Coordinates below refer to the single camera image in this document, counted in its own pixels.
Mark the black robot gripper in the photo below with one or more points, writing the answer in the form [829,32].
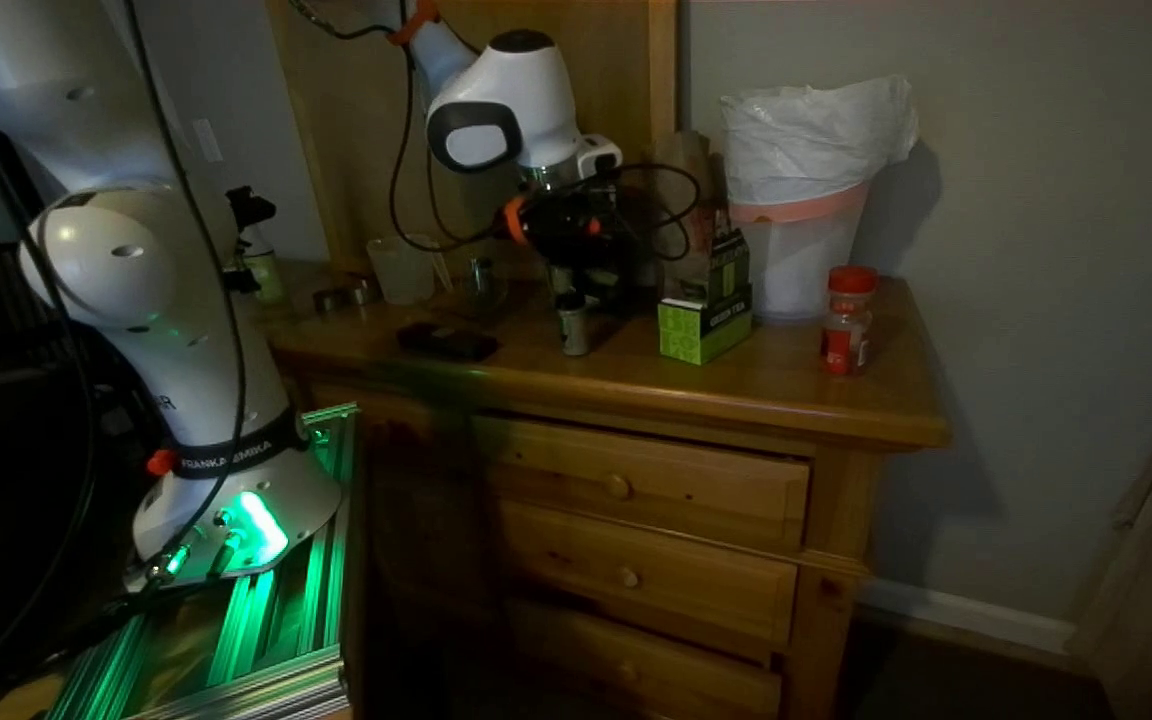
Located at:
[568,231]

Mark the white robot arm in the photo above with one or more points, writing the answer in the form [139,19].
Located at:
[130,252]

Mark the small spice jar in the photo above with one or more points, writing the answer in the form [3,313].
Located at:
[572,325]

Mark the translucent plastic measuring jar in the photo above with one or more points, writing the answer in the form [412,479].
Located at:
[406,272]

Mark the metal spice rack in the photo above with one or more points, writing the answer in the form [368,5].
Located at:
[597,284]

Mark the brown paper bag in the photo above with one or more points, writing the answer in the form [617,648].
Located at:
[684,221]

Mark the green cardboard box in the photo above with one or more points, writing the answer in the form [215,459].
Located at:
[710,305]

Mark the black rectangular remote box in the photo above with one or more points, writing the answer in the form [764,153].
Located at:
[443,341]

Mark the white bin with bag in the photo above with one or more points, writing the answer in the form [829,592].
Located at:
[799,166]

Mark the red lid spice bottle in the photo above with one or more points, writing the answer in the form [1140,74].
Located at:
[849,319]

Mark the wooden dresser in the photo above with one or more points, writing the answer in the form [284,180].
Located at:
[679,535]

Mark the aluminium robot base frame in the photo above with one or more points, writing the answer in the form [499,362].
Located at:
[266,647]

